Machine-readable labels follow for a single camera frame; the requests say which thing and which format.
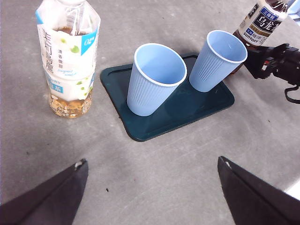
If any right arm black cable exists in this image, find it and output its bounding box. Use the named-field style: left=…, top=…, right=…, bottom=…
left=285, top=84, right=300, bottom=104

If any blue ribbed plastic cup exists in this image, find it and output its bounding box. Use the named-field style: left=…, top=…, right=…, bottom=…
left=188, top=30, right=248, bottom=93
left=126, top=43, right=188, bottom=117

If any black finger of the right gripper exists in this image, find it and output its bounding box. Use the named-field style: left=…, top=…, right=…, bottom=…
left=245, top=46, right=267, bottom=80

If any dark teal rectangular tray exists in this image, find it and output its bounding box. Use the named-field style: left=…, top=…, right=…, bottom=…
left=100, top=52, right=235, bottom=142

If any pale jasmine oolong tea bottle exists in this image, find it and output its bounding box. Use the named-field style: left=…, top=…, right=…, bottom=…
left=35, top=0, right=101, bottom=119

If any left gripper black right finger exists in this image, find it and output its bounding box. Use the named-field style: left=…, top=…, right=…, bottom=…
left=217, top=156, right=300, bottom=225

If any dark oolong tea bottle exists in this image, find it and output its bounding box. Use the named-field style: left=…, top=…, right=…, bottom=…
left=228, top=0, right=289, bottom=75

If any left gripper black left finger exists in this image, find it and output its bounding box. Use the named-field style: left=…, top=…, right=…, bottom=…
left=0, top=158, right=89, bottom=225

